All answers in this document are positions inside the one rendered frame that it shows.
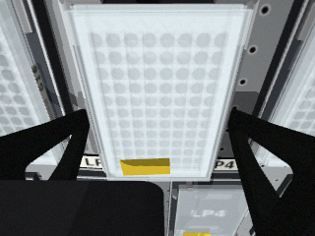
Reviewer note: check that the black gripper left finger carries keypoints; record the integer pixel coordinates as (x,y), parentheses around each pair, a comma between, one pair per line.
(19,149)

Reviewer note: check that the white translucent plate lid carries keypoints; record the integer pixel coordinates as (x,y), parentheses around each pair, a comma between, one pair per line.
(158,83)

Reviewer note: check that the clear plastic plate lid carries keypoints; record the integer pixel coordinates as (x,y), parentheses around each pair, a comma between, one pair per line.
(210,210)

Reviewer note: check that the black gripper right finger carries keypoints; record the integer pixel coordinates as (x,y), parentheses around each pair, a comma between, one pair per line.
(272,215)

